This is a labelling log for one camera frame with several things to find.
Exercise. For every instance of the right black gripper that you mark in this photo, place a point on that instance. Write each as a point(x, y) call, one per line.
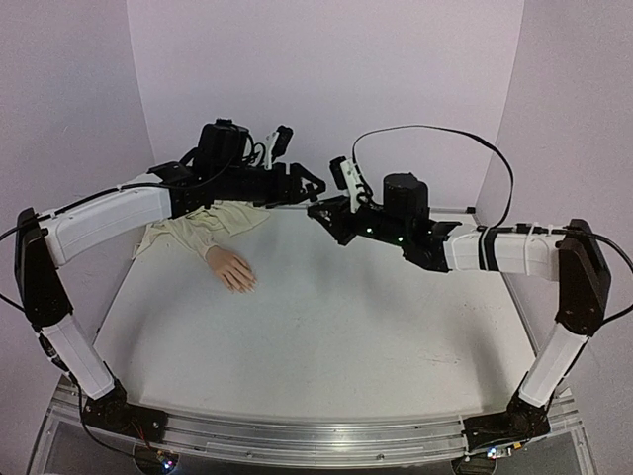
point(343, 218)

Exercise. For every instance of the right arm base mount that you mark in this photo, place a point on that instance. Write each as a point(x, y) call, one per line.
point(509, 425)

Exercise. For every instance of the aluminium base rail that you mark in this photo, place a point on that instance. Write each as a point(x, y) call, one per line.
point(322, 445)

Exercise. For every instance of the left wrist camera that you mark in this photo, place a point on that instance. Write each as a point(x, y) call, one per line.
point(276, 144)

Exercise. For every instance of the black nail polish brush cap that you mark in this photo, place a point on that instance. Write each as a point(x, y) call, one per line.
point(312, 192)

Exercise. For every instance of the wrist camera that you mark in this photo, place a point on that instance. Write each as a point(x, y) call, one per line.
point(349, 179)
point(276, 144)

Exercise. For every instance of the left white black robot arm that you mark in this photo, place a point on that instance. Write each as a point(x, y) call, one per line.
point(223, 166)

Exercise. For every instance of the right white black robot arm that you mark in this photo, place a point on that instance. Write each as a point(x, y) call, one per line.
point(569, 256)

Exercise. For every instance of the mannequin hand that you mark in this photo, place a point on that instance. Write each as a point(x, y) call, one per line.
point(233, 271)

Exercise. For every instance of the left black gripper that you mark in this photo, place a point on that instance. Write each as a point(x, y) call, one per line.
point(282, 196)

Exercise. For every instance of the cream cloth sleeve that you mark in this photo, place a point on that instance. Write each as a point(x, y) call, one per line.
point(205, 228)

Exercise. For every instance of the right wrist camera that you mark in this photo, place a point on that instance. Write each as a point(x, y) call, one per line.
point(349, 179)

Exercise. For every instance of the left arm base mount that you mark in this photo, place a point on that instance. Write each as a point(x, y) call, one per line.
point(115, 414)

